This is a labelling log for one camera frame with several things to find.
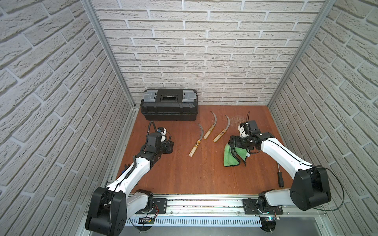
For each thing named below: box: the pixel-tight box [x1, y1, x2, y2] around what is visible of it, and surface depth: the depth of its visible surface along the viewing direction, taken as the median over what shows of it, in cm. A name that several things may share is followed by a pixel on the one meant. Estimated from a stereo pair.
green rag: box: [223, 143, 251, 167], surface depth 90 cm
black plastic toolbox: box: [140, 88, 199, 121], surface depth 102 cm
